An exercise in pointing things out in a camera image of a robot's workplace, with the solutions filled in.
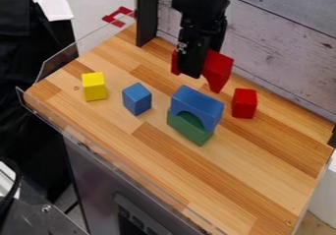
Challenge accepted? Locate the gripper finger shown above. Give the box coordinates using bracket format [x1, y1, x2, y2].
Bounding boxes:
[176, 41, 212, 80]

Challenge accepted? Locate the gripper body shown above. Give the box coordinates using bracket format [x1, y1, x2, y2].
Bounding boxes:
[176, 13, 230, 54]

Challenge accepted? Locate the red arch block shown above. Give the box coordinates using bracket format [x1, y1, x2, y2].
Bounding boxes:
[169, 48, 236, 94]

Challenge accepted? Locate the blue arch block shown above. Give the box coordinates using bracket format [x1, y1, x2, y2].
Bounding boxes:
[169, 84, 226, 135]

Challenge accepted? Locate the red cube block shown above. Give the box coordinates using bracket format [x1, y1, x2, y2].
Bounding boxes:
[229, 88, 260, 120]

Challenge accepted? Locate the blue cube block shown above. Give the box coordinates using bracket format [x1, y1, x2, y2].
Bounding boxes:
[120, 82, 154, 117]

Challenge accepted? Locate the green arch block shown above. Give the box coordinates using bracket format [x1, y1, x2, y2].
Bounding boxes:
[165, 108, 217, 147]

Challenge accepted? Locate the yellow cube block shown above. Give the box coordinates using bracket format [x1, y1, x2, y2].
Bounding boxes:
[80, 71, 109, 102]

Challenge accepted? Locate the grey metal cabinet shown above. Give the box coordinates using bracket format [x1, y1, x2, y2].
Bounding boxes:
[63, 136, 212, 235]

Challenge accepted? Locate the black upright post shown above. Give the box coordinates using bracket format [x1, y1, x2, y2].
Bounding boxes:
[134, 0, 160, 48]

